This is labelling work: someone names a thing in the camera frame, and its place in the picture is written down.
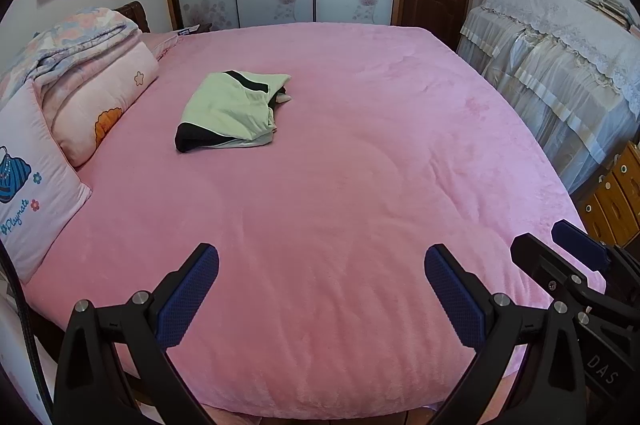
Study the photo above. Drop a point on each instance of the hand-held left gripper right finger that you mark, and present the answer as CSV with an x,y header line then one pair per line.
x,y
455,300

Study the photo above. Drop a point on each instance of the pink flower pillow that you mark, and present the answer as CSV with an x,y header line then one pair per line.
x,y
100,90

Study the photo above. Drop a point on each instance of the pink bed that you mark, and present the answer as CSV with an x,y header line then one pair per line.
x,y
350,155

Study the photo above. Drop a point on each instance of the stack of books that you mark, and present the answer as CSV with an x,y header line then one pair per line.
x,y
612,7

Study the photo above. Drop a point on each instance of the white printed pillow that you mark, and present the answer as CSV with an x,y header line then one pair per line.
x,y
35,205

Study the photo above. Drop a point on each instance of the pastel floral folded quilt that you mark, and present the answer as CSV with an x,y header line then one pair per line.
x,y
80,35

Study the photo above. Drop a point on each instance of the wooden drawer cabinet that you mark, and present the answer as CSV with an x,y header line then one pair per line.
x,y
615,200

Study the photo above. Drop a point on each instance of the green and black hooded jacket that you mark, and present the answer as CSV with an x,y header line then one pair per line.
x,y
225,110

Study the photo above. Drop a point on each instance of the brown wooden headboard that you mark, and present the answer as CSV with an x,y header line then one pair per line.
x,y
135,12

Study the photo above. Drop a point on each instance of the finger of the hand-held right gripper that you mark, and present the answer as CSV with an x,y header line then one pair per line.
x,y
540,255
575,237

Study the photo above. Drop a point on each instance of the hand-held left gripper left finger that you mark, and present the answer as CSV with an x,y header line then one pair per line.
x,y
187,300

